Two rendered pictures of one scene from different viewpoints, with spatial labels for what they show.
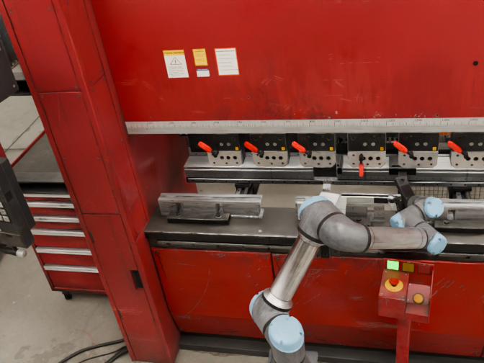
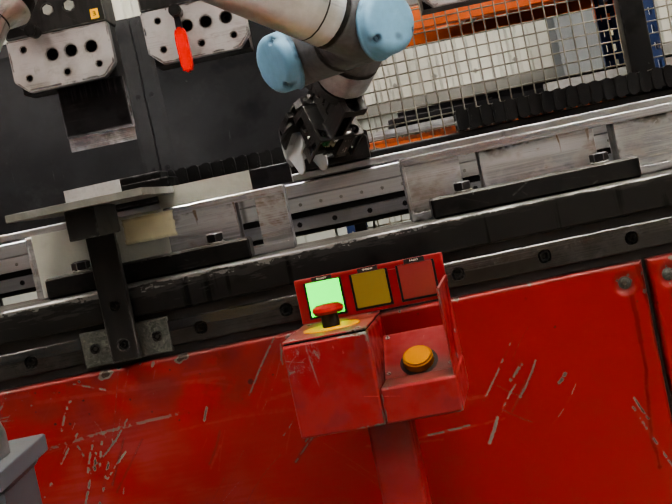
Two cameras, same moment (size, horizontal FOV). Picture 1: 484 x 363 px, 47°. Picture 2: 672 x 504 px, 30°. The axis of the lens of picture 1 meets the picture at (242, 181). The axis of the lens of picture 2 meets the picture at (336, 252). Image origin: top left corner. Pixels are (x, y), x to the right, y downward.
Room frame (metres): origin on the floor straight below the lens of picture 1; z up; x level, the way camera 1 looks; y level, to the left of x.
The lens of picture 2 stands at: (0.08, -0.16, 0.95)
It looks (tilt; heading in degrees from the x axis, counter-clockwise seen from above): 3 degrees down; 345
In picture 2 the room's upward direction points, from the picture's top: 12 degrees counter-clockwise
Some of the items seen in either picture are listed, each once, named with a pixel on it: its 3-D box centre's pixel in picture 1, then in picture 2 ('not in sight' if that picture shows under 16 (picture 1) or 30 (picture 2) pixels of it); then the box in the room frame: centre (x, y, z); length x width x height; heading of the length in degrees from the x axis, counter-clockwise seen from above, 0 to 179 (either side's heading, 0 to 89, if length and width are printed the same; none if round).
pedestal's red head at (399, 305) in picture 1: (405, 290); (374, 342); (1.58, -0.59, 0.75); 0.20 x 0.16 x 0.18; 66
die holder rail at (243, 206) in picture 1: (210, 205); not in sight; (2.14, 0.16, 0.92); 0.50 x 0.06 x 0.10; 73
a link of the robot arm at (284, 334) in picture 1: (286, 338); not in sight; (1.28, -0.07, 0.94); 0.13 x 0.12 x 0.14; 19
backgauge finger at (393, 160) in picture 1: (402, 173); (331, 149); (2.04, -0.72, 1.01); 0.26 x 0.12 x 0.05; 163
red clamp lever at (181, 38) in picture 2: (361, 165); (182, 39); (1.87, -0.49, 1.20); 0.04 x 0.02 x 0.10; 163
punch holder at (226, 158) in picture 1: (225, 145); not in sight; (2.10, 0.05, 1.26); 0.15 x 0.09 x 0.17; 73
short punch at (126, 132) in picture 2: (325, 171); (97, 114); (1.98, -0.36, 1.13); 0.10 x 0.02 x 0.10; 73
